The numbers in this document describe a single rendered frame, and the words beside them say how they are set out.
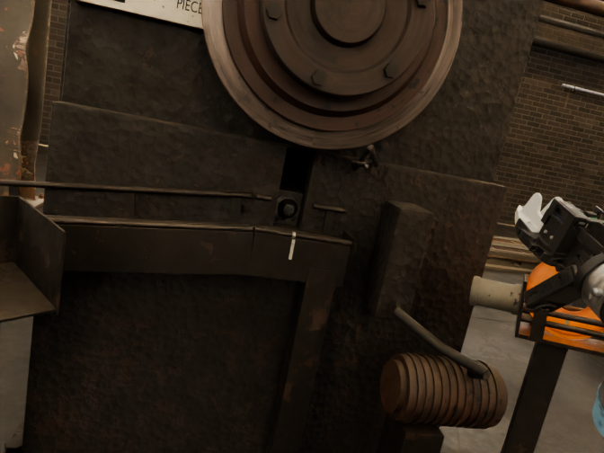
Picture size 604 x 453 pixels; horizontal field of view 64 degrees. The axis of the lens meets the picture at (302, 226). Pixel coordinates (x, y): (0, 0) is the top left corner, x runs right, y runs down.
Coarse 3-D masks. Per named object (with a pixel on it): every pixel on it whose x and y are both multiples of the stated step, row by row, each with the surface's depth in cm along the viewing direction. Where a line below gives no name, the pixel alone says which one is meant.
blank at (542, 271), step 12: (540, 264) 94; (540, 276) 93; (528, 288) 93; (564, 312) 90; (576, 312) 89; (588, 312) 88; (576, 324) 88; (588, 324) 88; (564, 336) 90; (576, 336) 88; (588, 336) 88
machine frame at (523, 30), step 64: (512, 0) 106; (64, 64) 102; (128, 64) 96; (192, 64) 98; (512, 64) 109; (64, 128) 92; (128, 128) 94; (192, 128) 96; (256, 128) 103; (448, 128) 110; (64, 192) 94; (256, 192) 101; (320, 192) 103; (384, 192) 105; (448, 192) 108; (448, 256) 111; (64, 320) 100; (128, 320) 102; (192, 320) 105; (256, 320) 107; (384, 320) 112; (448, 320) 115; (64, 384) 103; (128, 384) 106; (192, 384) 108; (256, 384) 111; (320, 384) 114; (64, 448) 107; (128, 448) 109; (192, 448) 112; (256, 448) 115; (320, 448) 118
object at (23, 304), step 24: (0, 216) 77; (24, 216) 76; (0, 240) 78; (24, 240) 76; (48, 240) 69; (0, 264) 79; (24, 264) 76; (48, 264) 69; (0, 288) 71; (24, 288) 72; (48, 288) 69; (0, 312) 64; (24, 312) 65; (48, 312) 66
